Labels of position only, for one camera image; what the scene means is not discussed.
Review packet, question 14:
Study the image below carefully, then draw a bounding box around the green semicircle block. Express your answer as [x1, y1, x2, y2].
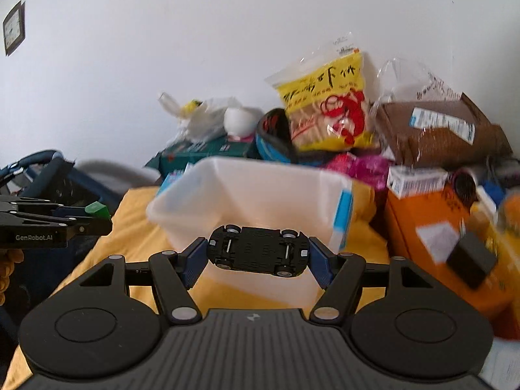
[84, 201, 111, 219]

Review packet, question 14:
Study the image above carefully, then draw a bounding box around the black toy car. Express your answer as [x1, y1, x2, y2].
[206, 225, 310, 278]

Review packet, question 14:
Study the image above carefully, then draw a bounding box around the yellow cloth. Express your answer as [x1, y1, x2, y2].
[0, 179, 392, 390]

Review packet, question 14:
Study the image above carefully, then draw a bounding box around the white plastic bin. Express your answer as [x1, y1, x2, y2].
[146, 158, 353, 313]

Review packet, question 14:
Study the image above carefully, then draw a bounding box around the light blue card box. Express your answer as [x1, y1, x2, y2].
[156, 163, 194, 195]

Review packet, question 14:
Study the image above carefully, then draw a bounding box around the orange cardboard box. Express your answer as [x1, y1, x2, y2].
[384, 186, 519, 339]

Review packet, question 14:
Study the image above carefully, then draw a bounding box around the dark green cotton pack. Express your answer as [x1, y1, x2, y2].
[145, 136, 260, 179]

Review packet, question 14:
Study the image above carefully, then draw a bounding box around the pink plastic bag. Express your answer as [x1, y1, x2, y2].
[323, 152, 390, 191]

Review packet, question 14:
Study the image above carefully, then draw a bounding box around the small white medicine box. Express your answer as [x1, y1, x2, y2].
[387, 165, 449, 199]

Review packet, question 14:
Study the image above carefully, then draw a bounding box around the black small box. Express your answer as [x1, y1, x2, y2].
[446, 231, 498, 290]

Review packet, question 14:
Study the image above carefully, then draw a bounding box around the white plastic bag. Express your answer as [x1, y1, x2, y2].
[158, 93, 243, 145]

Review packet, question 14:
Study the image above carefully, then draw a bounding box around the dark tape roll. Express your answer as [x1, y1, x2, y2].
[450, 165, 487, 208]

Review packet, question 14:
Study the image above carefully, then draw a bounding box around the yellow flat box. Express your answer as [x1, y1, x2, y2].
[471, 186, 519, 319]

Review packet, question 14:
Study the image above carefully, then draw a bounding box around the white ceramic bowl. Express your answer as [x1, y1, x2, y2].
[224, 107, 264, 138]

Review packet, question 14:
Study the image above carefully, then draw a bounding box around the brown padded envelope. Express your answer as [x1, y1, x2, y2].
[375, 95, 512, 170]

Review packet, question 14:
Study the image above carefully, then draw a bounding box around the yellow shrimp cracker bag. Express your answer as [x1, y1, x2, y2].
[266, 32, 376, 152]

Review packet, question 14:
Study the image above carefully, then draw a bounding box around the clear plastic bag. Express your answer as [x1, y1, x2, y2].
[376, 57, 462, 104]

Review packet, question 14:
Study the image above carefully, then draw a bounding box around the framed wall picture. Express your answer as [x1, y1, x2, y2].
[3, 1, 26, 57]

